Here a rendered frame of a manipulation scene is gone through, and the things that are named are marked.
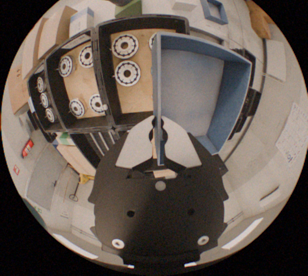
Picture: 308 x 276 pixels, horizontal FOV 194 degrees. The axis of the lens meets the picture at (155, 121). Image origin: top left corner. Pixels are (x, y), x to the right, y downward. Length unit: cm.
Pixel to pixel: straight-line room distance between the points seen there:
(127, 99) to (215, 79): 35
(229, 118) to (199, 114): 7
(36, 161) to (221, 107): 340
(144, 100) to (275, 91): 297
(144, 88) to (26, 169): 325
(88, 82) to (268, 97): 323
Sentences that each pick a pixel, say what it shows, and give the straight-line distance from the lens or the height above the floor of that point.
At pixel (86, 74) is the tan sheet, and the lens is 48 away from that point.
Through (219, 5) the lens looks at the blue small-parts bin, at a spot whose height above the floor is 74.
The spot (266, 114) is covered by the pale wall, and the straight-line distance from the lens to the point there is 306.
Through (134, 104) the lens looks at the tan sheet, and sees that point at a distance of 43.
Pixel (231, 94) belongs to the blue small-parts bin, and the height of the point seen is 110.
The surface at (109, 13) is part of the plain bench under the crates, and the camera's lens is 68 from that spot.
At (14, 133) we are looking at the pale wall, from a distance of 310.
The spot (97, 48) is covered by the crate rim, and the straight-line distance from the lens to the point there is 36.
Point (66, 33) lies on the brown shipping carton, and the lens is 72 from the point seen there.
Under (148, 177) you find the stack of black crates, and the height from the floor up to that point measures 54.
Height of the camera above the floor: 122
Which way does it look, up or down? 57 degrees down
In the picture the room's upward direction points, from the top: 170 degrees clockwise
